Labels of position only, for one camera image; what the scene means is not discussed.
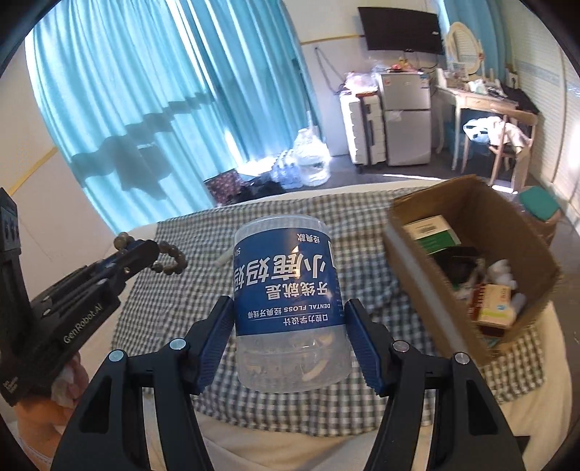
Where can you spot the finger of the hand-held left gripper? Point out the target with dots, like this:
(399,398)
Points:
(136,258)

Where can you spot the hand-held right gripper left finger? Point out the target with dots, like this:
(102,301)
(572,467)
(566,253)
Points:
(217,335)

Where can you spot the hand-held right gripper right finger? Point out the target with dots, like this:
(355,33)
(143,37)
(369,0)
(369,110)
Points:
(362,344)

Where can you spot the clear dental floss jar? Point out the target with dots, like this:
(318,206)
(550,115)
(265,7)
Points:
(290,281)

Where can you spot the green medicine box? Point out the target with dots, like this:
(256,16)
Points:
(435,235)

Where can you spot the brown cardboard box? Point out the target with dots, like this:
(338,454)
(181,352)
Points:
(498,213)

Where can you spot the person's left forearm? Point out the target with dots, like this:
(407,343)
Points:
(22,432)

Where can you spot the person's left hand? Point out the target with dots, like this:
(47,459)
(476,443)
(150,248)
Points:
(45,407)

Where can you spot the dark floral bag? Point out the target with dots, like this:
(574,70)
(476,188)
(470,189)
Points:
(224,188)

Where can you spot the checkered bed sheet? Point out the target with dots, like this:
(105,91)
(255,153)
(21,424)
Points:
(362,217)

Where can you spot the orange white medicine box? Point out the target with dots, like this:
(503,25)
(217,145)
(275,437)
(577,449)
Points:
(494,308)

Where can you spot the black cloth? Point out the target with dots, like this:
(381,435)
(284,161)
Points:
(260,190)

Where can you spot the white cloth wad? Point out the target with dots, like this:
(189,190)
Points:
(500,271)

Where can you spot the light blue curtain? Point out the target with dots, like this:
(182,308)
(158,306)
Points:
(136,90)

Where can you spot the pack of water bottles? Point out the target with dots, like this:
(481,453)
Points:
(286,172)

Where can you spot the large clear water jug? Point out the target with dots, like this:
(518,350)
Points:
(310,156)

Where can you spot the white suitcase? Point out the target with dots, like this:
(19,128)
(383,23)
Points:
(360,136)

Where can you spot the teal topped stool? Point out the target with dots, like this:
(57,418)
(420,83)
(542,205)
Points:
(539,204)

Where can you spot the silver small fridge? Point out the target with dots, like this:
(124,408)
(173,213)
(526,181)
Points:
(405,122)

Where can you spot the wooden chair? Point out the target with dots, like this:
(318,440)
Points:
(507,154)

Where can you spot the clothes pile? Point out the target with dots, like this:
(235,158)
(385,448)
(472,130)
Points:
(494,131)

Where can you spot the pink white bags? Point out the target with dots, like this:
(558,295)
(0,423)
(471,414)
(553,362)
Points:
(360,81)

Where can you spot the wooden dressing table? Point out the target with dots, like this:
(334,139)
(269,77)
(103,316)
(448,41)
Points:
(475,99)

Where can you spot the black bag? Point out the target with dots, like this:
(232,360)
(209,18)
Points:
(521,98)

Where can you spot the white oval mirror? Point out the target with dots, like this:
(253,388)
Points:
(464,47)

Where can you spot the black wall television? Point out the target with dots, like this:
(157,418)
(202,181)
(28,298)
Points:
(401,29)

